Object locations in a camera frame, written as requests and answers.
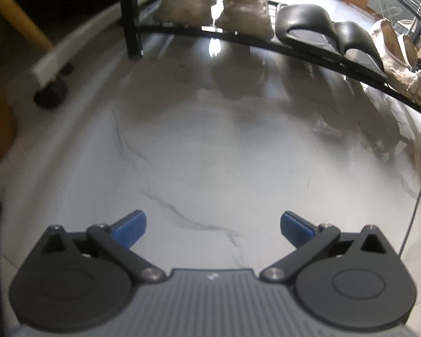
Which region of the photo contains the beige sneaker left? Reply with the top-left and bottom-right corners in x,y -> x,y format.
154,0 -> 217,27

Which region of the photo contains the beige sneaker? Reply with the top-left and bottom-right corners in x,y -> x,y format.
216,0 -> 274,40
154,0 -> 217,27

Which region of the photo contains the black metal shoe rack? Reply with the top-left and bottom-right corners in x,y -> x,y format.
118,0 -> 421,123

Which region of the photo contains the beige sneaker right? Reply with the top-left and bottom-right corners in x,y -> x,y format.
216,0 -> 274,40

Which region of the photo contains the yellow wooden leg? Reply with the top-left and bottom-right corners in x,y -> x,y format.
0,0 -> 53,51

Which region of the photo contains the white cart base with casters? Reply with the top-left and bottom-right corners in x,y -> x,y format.
33,18 -> 123,110

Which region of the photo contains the floral shoe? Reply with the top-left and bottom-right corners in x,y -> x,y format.
400,34 -> 419,70
369,18 -> 421,107

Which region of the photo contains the black slipper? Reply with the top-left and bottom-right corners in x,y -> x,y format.
334,21 -> 385,76
275,4 -> 342,62

